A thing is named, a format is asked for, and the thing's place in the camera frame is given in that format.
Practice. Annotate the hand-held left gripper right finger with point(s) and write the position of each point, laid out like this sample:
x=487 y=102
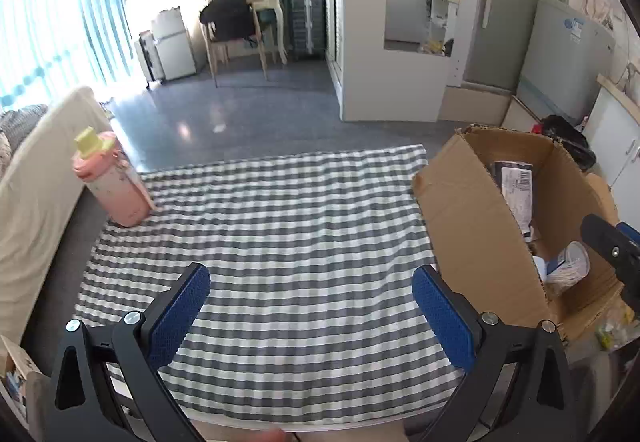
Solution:
x=442 y=317

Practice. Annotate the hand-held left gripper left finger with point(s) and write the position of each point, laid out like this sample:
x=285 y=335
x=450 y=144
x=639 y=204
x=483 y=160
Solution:
x=180 y=312

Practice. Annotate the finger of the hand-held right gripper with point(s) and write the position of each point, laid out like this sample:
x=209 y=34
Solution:
x=631 y=232
x=607 y=247

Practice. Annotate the brown cardboard box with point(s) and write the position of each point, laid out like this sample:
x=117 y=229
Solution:
x=475 y=232

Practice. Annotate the dark printed snack packet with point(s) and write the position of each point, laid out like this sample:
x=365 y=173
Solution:
x=515 y=192

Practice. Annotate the clear cotton swab jar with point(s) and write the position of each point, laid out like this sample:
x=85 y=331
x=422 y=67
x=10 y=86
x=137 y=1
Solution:
x=570 y=267

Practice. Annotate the white paper sheet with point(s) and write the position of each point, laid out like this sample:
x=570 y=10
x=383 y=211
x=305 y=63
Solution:
x=539 y=269

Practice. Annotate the white kitchen cabinet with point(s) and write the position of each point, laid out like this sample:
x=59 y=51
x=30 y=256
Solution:
x=615 y=147

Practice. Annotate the black plastic bag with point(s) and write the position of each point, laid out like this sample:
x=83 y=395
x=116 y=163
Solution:
x=567 y=139

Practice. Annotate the red plastic bucket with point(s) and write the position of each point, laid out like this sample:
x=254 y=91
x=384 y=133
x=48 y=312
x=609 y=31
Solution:
x=538 y=128

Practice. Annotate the pink water bottle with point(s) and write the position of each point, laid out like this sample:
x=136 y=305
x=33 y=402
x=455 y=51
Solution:
x=117 y=182

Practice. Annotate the grey white checked cloth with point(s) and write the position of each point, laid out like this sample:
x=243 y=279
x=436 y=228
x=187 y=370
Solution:
x=300 y=222

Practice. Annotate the printed cardboard carton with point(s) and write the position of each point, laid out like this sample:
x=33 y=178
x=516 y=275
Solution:
x=12 y=372

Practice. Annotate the cream sofa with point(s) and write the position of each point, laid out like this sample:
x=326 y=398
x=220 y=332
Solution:
x=40 y=197

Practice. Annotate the grey blue household appliance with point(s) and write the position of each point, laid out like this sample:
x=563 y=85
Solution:
x=565 y=52

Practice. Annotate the grey pillow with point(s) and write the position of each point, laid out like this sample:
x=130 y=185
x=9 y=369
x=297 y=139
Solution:
x=20 y=127

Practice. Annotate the grey green door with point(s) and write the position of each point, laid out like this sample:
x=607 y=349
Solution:
x=510 y=12

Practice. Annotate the wooden chair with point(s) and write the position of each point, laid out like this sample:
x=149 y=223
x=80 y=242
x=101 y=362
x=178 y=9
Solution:
x=235 y=54

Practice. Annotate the white mini fridge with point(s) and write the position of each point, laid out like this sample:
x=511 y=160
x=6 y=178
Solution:
x=175 y=47

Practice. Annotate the white wardrobe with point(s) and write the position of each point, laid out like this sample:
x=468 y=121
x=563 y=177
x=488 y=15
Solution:
x=360 y=47

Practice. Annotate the black jacket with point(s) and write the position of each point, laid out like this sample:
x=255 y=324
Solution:
x=227 y=17

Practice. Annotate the grey drawer tower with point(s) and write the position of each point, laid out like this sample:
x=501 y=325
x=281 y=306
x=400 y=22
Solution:
x=297 y=24
x=316 y=22

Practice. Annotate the sheer blue window curtain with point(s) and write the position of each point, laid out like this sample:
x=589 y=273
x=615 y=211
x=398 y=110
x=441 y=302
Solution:
x=60 y=22

